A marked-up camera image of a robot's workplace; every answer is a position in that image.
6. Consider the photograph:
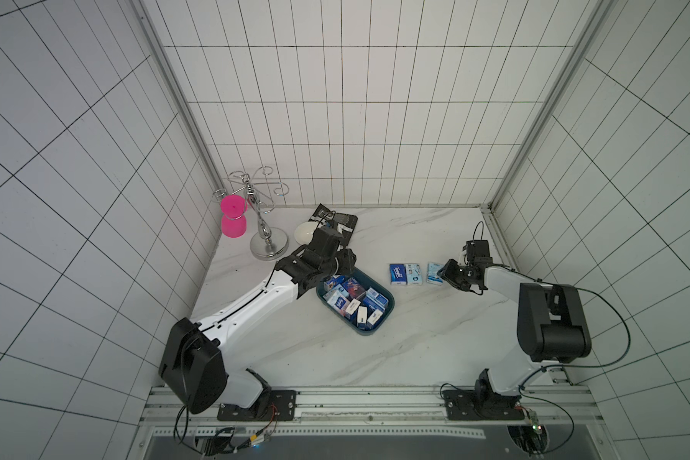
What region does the light blue Vinda tissue pack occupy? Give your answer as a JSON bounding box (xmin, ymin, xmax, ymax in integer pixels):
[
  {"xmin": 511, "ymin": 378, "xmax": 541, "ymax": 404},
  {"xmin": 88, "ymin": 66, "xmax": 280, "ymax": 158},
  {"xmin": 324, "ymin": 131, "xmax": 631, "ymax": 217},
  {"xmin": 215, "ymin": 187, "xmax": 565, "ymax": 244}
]
[{"xmin": 404, "ymin": 263, "xmax": 424, "ymax": 285}]

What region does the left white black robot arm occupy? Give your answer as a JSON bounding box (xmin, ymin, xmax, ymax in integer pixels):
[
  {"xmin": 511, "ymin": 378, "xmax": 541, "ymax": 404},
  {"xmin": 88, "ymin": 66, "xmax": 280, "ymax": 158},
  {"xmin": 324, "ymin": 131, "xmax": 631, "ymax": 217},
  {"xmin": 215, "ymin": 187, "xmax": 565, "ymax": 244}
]
[{"xmin": 158, "ymin": 227, "xmax": 357, "ymax": 419}]

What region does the dark blue Tempo tissue pack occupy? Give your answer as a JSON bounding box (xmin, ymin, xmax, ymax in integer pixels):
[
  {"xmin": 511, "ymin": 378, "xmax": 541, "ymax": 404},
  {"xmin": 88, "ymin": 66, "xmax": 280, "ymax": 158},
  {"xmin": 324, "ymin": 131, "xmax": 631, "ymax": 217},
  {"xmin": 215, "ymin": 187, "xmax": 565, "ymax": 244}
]
[{"xmin": 389, "ymin": 264, "xmax": 408, "ymax": 286}]

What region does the chrome cup holder stand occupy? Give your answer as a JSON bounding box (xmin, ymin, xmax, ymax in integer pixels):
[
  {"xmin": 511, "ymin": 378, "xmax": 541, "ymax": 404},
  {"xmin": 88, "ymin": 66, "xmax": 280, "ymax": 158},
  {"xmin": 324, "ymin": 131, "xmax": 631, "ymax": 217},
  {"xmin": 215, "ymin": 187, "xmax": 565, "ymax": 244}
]
[{"xmin": 215, "ymin": 166, "xmax": 289, "ymax": 261}]

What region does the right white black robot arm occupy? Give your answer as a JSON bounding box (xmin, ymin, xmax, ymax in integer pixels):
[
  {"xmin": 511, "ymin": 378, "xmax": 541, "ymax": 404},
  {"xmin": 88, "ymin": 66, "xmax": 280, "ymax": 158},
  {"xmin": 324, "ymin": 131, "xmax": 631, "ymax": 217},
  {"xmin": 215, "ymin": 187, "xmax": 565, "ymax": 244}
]
[{"xmin": 438, "ymin": 240, "xmax": 591, "ymax": 421}]

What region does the black snack packet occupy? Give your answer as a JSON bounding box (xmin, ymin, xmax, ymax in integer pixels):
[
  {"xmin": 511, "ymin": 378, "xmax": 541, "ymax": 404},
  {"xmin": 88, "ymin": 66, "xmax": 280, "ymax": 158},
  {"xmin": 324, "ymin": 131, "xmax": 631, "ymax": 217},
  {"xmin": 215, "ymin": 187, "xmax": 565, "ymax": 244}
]
[{"xmin": 310, "ymin": 203, "xmax": 358, "ymax": 238}]

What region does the pink plastic cup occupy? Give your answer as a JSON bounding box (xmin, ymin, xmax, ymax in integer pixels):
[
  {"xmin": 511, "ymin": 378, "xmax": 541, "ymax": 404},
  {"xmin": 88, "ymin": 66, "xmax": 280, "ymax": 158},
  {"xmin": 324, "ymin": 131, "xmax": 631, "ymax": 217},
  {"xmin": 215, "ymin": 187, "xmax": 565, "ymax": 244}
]
[{"xmin": 220, "ymin": 195, "xmax": 247, "ymax": 239}]

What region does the teal plastic storage box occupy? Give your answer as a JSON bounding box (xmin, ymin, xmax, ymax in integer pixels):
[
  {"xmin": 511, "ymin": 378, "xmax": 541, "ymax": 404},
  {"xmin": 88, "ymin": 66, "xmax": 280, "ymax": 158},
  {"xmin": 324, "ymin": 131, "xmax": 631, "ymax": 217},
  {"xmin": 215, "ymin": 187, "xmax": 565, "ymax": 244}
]
[{"xmin": 315, "ymin": 268, "xmax": 396, "ymax": 335}]

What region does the light blue cartoon tissue pack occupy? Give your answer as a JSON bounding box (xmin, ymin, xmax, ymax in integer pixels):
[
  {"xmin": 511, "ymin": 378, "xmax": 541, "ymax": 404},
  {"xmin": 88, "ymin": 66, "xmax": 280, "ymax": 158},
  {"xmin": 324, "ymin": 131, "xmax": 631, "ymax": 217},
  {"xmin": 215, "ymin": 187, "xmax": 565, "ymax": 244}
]
[{"xmin": 425, "ymin": 262, "xmax": 444, "ymax": 286}]

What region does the white ceramic bowl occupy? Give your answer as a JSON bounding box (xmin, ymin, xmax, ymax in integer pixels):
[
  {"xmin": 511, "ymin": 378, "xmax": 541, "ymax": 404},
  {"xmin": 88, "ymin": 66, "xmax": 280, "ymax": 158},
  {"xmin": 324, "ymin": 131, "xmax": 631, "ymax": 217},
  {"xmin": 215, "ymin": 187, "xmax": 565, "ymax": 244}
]
[{"xmin": 294, "ymin": 220, "xmax": 321, "ymax": 245}]

